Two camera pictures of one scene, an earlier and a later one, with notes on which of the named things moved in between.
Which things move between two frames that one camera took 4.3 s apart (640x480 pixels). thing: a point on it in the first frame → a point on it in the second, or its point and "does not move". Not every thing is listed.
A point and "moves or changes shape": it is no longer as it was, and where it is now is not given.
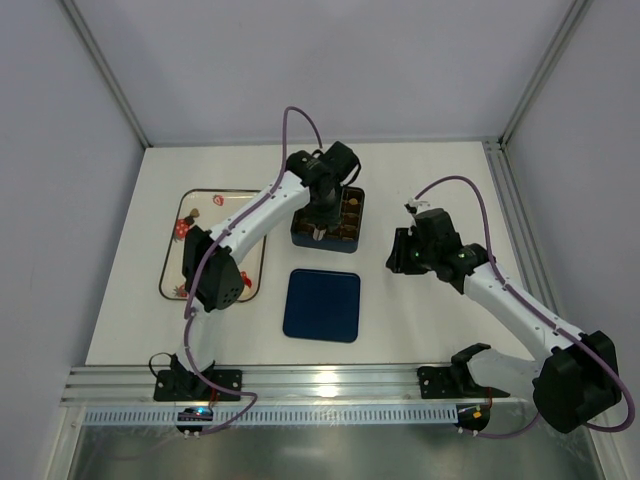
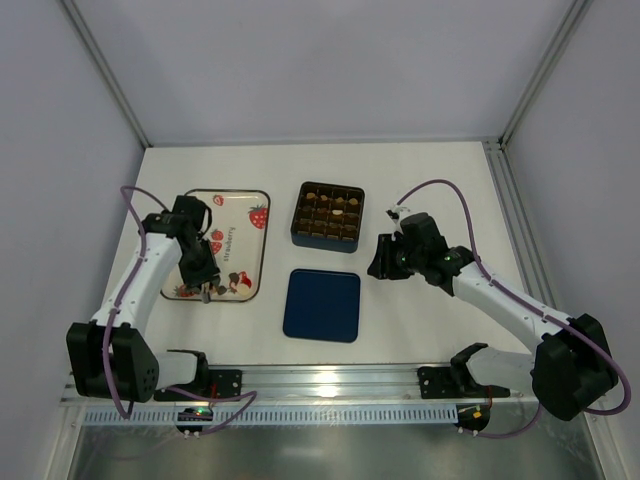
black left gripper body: [326, 213] → [198, 265]
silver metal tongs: [318, 235] moves or changes shape
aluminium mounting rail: [293, 385] does not move
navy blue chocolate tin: [345, 238] does not move
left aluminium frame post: [102, 62] does not move
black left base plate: [194, 385] does not move
